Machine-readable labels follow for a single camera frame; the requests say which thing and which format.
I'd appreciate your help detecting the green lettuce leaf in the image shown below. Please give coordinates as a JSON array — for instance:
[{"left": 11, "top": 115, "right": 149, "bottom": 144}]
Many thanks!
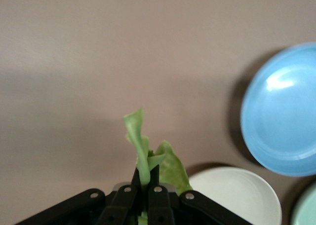
[{"left": 122, "top": 107, "right": 194, "bottom": 225}]

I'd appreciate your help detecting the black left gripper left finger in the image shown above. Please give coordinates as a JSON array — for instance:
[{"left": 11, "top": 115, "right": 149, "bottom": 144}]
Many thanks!
[{"left": 14, "top": 166, "right": 143, "bottom": 225}]

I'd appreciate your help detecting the mint green plate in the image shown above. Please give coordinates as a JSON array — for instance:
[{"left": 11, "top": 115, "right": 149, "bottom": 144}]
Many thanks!
[{"left": 291, "top": 182, "right": 316, "bottom": 225}]

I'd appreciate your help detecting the beige plate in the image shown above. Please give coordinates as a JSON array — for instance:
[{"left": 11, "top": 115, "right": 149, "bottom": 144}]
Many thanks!
[{"left": 187, "top": 166, "right": 283, "bottom": 225}]

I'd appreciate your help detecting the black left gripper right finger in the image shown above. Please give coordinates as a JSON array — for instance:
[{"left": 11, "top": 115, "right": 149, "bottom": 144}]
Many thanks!
[{"left": 147, "top": 165, "right": 250, "bottom": 225}]

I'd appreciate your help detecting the blue plate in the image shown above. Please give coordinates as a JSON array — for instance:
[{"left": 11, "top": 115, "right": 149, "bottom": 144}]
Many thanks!
[{"left": 240, "top": 42, "right": 316, "bottom": 178}]

